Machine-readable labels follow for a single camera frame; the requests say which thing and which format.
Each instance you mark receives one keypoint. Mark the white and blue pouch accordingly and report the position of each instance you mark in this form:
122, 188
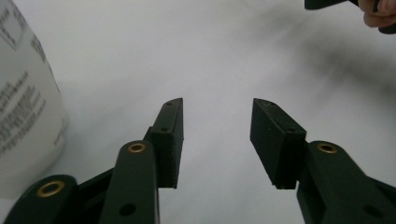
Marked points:
25, 109

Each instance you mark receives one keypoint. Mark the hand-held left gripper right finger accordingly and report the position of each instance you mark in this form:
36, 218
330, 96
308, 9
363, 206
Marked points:
277, 146

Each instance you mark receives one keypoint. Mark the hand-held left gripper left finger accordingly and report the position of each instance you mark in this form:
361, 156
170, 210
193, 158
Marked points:
168, 149

